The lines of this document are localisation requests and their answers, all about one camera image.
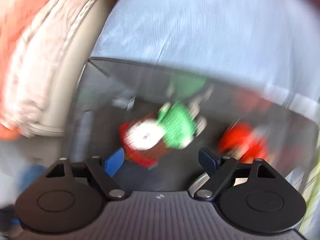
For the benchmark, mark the grey plush mat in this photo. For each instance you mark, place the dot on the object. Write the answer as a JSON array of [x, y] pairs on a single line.
[[267, 43]]

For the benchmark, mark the orange and beige blanket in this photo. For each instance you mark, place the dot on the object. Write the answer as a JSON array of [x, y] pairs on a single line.
[[19, 20]]

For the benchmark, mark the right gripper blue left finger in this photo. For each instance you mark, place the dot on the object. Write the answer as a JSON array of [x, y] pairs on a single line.
[[102, 172]]

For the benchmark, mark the red hooded figurine keychain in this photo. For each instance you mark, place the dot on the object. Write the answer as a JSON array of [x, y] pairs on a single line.
[[244, 143]]

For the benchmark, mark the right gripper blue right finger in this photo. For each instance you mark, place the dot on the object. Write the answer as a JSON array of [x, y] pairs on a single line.
[[219, 170]]

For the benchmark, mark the crochet doll green sweater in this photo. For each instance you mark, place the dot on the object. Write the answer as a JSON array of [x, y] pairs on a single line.
[[173, 127]]

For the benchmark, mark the smoky transparent storage bin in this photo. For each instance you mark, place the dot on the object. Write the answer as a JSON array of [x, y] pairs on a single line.
[[112, 92]]

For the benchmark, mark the green lid with clear window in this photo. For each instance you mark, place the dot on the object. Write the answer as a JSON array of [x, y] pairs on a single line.
[[310, 224]]

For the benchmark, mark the round beige compact mirror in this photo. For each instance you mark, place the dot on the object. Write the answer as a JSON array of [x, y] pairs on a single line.
[[198, 183]]

